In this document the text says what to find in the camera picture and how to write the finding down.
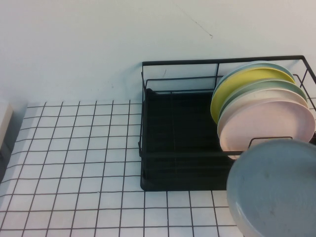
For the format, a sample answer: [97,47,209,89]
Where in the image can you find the grey plate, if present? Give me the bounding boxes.
[226,138,316,237]

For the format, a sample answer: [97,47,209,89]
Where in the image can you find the yellow plate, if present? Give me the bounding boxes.
[210,68,296,125]

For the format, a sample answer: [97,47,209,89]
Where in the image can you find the pink plate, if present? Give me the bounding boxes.
[219,97,316,160]

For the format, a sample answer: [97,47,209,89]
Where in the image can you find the cream white plate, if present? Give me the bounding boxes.
[217,88,310,140]

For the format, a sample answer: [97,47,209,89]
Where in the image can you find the green plate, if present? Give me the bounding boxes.
[218,79,308,117]

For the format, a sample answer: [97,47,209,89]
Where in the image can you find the light blue plate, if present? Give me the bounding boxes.
[218,61,296,86]

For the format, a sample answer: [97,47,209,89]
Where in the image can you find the black plastic drip tray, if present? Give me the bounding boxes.
[140,88,316,191]

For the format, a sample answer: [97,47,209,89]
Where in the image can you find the white black grid tablecloth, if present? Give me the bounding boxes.
[0,99,244,237]

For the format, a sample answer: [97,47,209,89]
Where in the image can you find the beige block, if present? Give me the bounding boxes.
[0,102,14,152]

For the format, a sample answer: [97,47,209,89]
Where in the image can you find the black wire dish rack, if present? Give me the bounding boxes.
[140,55,316,191]

